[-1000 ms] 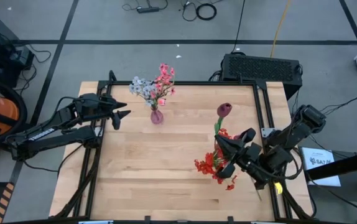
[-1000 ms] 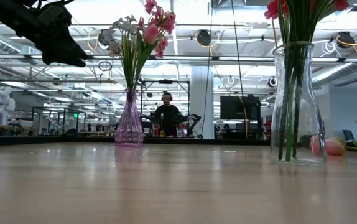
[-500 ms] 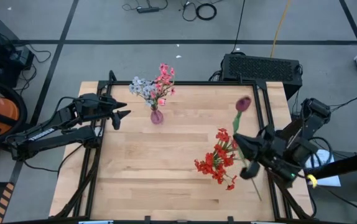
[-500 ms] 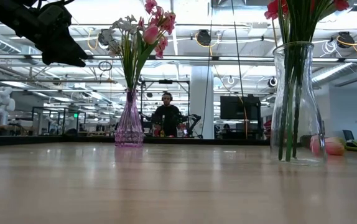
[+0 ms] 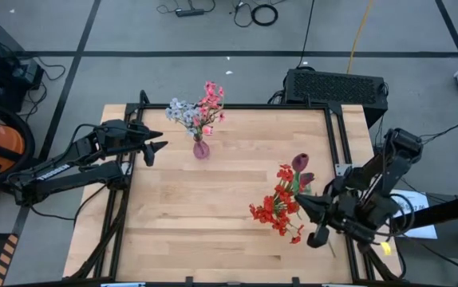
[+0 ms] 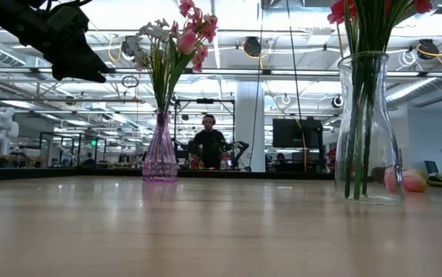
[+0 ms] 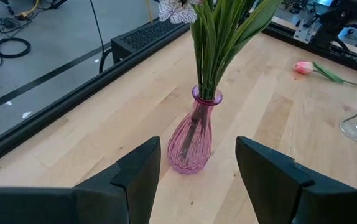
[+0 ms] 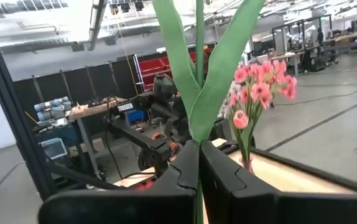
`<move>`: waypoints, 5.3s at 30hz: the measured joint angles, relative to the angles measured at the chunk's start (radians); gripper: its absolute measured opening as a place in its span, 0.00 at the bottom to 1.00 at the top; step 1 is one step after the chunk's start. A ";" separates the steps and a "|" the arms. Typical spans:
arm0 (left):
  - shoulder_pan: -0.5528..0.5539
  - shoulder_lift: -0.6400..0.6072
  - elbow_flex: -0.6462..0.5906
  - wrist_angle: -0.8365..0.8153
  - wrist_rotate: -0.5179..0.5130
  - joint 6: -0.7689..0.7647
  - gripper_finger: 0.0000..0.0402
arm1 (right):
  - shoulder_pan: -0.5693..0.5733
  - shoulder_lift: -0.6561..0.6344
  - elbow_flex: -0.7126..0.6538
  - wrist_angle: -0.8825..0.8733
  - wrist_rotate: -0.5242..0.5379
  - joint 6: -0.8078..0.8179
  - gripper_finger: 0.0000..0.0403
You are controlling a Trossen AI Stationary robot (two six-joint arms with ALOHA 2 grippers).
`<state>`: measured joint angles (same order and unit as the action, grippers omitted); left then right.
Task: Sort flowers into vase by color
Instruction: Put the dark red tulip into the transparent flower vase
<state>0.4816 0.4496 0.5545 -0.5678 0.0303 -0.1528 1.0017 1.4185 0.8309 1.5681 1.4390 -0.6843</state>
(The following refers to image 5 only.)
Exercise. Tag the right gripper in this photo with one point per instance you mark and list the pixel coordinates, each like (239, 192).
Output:
(352, 215)

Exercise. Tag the grey side stand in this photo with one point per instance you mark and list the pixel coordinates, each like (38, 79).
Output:
(448, 255)

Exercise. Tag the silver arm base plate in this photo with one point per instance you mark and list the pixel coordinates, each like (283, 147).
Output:
(341, 169)

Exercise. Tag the pink glass vase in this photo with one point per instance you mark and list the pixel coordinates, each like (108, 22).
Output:
(201, 150)

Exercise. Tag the black power strip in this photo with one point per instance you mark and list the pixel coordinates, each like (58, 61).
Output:
(190, 12)

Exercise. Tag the black aluminium table frame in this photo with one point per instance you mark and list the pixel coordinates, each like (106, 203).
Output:
(233, 107)

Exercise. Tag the black perforated computer case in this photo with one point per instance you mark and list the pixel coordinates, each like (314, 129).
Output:
(332, 85)

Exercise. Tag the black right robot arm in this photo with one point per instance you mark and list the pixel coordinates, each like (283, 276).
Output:
(402, 147)

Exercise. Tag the black beam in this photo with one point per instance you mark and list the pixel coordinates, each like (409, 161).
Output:
(452, 209)

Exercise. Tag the pink artificial flower spray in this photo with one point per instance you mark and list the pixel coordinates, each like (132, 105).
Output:
(211, 97)

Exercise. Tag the magenta artificial tulip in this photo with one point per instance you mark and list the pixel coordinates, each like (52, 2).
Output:
(300, 161)

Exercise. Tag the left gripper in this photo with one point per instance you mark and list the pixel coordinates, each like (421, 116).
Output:
(123, 137)

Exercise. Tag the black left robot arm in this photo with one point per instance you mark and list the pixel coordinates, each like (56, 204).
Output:
(73, 183)

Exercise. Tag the orange and black vacuum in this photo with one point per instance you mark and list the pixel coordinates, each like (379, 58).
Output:
(1, 139)

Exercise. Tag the white artificial flower spray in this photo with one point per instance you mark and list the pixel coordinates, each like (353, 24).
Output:
(181, 113)

